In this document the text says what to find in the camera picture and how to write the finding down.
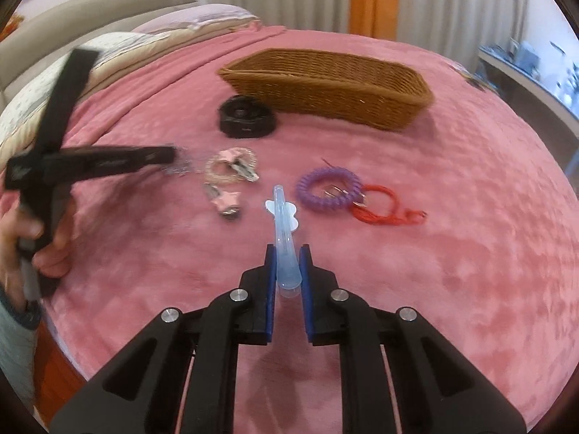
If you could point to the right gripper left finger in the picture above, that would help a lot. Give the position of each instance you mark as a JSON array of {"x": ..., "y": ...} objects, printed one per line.
[{"x": 178, "y": 374}]

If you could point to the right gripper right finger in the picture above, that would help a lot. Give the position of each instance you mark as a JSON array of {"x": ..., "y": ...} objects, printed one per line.
[{"x": 398, "y": 373}]

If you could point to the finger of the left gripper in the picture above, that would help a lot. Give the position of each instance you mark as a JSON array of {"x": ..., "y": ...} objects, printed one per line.
[{"x": 105, "y": 161}]

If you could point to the pink star hair clip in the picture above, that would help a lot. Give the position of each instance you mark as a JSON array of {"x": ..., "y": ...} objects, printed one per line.
[{"x": 242, "y": 161}]

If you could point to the black hair claw clip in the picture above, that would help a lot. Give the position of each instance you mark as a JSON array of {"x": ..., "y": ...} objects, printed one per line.
[{"x": 245, "y": 117}]

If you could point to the light blue butterfly hair clip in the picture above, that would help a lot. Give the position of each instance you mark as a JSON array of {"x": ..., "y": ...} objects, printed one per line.
[{"x": 288, "y": 275}]

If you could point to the grey sleeve forearm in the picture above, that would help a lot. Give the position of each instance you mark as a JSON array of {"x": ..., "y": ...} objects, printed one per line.
[{"x": 18, "y": 344}]

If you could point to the white patterned pillow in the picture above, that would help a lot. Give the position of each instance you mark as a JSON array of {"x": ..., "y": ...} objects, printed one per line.
[{"x": 67, "y": 77}]

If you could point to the beige headboard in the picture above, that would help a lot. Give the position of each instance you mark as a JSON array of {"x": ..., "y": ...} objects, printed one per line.
[{"x": 40, "y": 41}]

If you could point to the pink fleece blanket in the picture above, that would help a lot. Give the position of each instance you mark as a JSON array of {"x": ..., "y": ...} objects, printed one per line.
[{"x": 494, "y": 267}]

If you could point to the pink pillow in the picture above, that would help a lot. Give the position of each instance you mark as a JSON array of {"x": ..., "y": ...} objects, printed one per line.
[{"x": 197, "y": 17}]

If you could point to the brown wicker basket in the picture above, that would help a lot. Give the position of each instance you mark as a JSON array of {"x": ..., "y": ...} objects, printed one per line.
[{"x": 362, "y": 90}]

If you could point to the orange curtain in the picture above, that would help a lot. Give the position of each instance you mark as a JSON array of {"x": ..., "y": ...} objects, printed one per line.
[{"x": 374, "y": 18}]

